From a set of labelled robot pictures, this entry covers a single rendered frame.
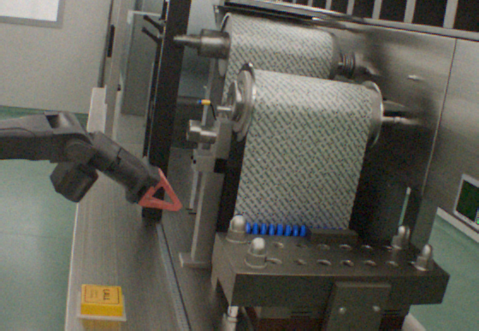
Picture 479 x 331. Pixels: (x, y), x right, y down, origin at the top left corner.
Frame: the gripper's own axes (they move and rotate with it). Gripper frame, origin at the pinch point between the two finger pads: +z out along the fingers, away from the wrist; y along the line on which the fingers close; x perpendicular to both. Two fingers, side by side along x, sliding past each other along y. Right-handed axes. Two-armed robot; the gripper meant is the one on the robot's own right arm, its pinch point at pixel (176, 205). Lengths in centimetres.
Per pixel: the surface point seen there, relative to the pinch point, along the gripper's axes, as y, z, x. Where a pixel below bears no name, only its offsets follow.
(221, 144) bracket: -6.5, 1.4, 13.3
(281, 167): 0.9, 10.8, 17.3
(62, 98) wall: -556, -1, -100
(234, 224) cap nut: 8.5, 7.4, 5.0
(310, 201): 0.9, 19.9, 15.6
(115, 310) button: 14.0, -1.5, -17.4
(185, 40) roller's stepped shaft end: -29.2, -12.8, 24.8
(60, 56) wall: -556, -33, -63
